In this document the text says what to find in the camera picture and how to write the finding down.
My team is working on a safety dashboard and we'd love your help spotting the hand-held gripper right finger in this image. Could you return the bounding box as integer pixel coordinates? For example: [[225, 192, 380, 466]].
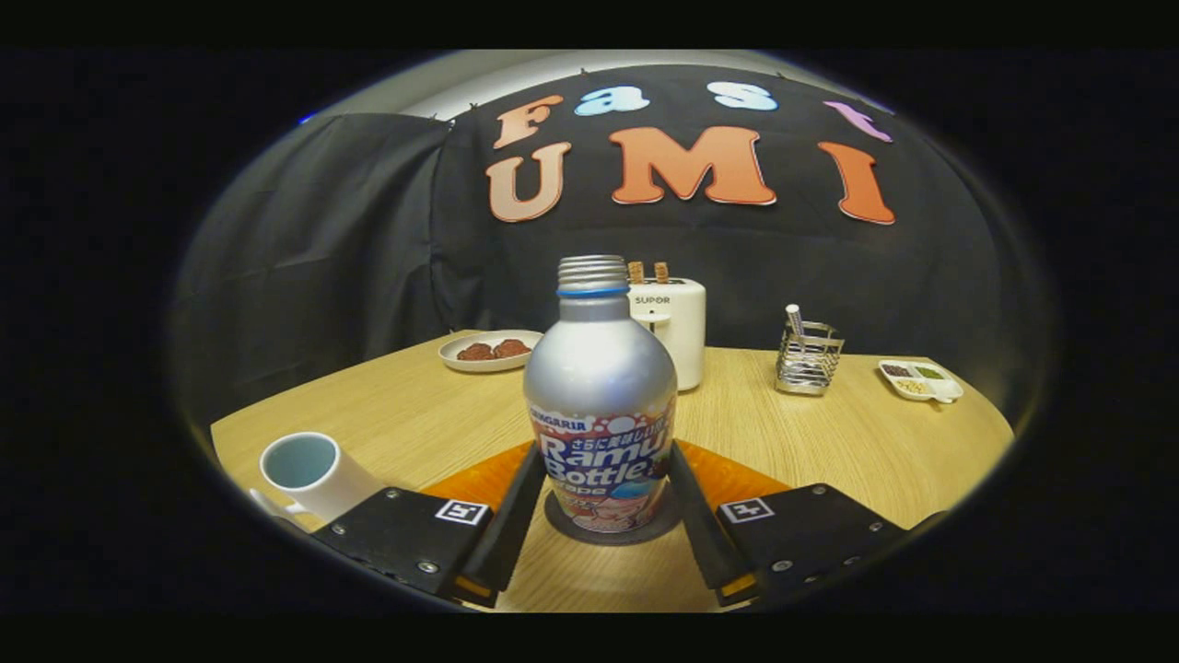
[[668, 440, 908, 609]]

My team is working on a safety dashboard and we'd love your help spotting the metal wire basket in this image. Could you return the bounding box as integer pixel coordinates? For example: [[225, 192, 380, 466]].
[[776, 320, 846, 397]]

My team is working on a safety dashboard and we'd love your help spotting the dark brown round coaster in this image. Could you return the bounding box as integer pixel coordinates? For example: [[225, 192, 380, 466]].
[[543, 488, 683, 547]]

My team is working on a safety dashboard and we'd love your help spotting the wooden table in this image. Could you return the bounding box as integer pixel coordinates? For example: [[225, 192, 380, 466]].
[[210, 330, 1016, 613]]

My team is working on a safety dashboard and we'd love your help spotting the white oval plate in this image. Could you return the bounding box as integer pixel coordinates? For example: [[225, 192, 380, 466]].
[[438, 330, 544, 374]]

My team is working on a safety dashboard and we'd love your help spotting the white toaster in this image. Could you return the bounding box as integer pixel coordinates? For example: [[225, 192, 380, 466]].
[[626, 278, 707, 392]]

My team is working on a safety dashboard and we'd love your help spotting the silver juice bottle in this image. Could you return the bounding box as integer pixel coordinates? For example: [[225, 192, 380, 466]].
[[523, 255, 680, 535]]

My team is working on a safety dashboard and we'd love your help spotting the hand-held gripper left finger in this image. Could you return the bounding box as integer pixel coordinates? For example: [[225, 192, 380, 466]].
[[309, 440, 549, 611]]

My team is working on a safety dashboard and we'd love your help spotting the white divided condiment dish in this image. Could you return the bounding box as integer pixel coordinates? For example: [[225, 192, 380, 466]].
[[877, 358, 964, 404]]

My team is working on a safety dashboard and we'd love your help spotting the white cup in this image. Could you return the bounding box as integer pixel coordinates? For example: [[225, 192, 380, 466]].
[[249, 432, 386, 530]]

